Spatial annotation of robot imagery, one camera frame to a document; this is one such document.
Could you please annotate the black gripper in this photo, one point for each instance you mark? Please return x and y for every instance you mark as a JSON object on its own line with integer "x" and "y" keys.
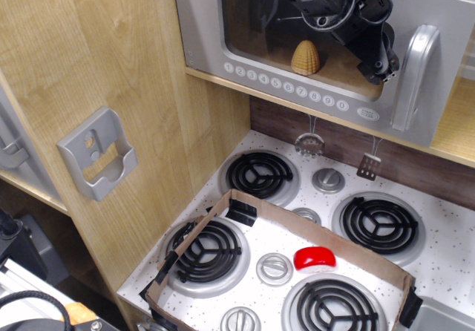
{"x": 371, "y": 44}

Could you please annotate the grey toy microwave door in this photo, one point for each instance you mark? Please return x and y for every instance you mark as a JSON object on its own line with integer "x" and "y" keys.
{"x": 251, "y": 43}

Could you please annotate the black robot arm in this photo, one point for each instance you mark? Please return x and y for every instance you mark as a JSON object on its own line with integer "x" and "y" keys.
{"x": 316, "y": 12}

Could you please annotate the yellow toy corn cob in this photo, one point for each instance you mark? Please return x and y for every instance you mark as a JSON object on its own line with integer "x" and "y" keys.
{"x": 305, "y": 59}

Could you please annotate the hanging toy spatula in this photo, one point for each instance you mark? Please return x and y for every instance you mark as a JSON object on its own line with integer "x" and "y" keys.
{"x": 370, "y": 164}

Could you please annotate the hanging toy strainer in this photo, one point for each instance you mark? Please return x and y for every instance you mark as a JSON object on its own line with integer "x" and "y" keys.
{"x": 310, "y": 144}

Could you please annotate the grey back stove knob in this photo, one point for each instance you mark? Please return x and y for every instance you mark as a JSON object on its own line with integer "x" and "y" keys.
{"x": 328, "y": 181}

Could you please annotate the grey stove knob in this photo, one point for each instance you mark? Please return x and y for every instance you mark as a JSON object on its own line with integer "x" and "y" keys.
{"x": 240, "y": 319}
{"x": 274, "y": 269}
{"x": 328, "y": 181}

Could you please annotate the back left stove burner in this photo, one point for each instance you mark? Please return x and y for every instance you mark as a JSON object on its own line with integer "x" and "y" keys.
{"x": 263, "y": 174}

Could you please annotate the stove burner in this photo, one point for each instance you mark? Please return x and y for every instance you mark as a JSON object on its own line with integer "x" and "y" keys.
{"x": 383, "y": 224}
{"x": 215, "y": 262}
{"x": 331, "y": 302}
{"x": 263, "y": 174}

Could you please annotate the back right stove burner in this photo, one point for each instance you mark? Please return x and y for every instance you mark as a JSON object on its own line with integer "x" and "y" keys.
{"x": 383, "y": 224}

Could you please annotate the small grey centre knob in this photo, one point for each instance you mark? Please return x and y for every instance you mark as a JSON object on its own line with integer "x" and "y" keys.
{"x": 308, "y": 214}

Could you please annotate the brown cardboard fence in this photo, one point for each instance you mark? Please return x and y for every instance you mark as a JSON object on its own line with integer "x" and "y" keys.
{"x": 271, "y": 229}

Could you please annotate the red toy cheese wheel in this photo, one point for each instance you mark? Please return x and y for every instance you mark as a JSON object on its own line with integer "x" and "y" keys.
{"x": 314, "y": 259}

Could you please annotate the grey middle stove knob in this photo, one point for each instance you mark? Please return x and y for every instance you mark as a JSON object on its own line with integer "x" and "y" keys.
{"x": 274, "y": 269}

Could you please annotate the front right stove burner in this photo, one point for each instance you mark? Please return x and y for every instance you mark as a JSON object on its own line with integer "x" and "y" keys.
{"x": 331, "y": 302}

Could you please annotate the front left stove burner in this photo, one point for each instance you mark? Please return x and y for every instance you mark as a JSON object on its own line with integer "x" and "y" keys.
{"x": 215, "y": 262}

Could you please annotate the grey toy sink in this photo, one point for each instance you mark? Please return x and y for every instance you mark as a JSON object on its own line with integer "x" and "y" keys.
{"x": 435, "y": 316}

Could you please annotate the grey front stove knob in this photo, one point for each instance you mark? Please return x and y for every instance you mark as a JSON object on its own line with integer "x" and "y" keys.
{"x": 240, "y": 319}

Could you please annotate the orange object at bottom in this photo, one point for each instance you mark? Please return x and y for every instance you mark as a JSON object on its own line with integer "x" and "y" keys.
{"x": 78, "y": 313}

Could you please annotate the black box at left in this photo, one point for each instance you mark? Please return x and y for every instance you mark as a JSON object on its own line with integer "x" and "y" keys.
{"x": 24, "y": 241}

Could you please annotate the grey wall phone holder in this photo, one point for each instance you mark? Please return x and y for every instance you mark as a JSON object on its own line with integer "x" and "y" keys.
{"x": 90, "y": 140}

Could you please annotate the grey fridge door handle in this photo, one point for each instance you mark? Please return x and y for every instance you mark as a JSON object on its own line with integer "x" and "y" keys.
{"x": 18, "y": 157}

